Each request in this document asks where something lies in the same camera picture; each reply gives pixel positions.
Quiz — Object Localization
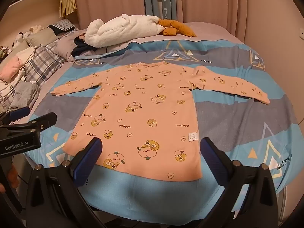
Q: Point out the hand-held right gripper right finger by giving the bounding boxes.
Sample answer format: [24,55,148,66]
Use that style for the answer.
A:
[199,137,279,228]

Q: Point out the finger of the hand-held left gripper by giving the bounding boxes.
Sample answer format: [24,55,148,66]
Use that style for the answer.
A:
[0,107,30,124]
[24,112,58,133]

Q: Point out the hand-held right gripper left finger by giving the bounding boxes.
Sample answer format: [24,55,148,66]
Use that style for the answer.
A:
[25,137,104,228]

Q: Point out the pink cartoon print shirt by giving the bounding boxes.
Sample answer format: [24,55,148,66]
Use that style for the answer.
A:
[50,62,271,182]

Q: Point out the person's left hand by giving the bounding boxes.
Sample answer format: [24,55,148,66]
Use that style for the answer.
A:
[0,164,19,194]

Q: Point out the grey garment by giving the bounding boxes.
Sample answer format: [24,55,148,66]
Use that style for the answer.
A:
[8,80,40,112]

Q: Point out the pink folded cloth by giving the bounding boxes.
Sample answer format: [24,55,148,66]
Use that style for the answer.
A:
[0,56,25,82]

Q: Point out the blue patterned duvet cover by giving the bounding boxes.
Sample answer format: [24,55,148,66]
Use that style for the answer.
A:
[22,39,301,221]

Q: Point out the plaid pillow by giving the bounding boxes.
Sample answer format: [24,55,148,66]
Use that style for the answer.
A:
[22,39,67,89]

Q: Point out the small plush toys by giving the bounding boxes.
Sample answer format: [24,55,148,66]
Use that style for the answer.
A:
[13,25,45,48]

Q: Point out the olive green pillow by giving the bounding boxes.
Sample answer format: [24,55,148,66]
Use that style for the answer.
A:
[25,27,57,47]

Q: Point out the mauve pillow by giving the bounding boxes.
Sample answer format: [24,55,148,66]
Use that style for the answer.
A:
[55,28,83,62]

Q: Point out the dark navy garment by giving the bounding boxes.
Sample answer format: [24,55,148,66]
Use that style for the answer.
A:
[72,34,98,57]

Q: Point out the yellow fringed hanging cloth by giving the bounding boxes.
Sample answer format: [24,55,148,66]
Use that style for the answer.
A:
[59,0,78,18]

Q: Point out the white fleece garment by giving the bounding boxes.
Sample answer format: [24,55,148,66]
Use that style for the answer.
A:
[85,14,165,48]

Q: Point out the lavender bed sheet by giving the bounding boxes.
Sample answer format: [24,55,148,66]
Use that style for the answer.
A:
[183,21,246,45]

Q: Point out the pink curtain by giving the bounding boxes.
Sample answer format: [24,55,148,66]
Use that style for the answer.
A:
[72,0,241,29]

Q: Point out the brown plush toy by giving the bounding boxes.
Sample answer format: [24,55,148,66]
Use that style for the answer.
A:
[158,18,197,38]

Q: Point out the blue lettered curtain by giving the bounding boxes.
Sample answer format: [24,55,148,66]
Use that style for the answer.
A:
[142,0,177,21]

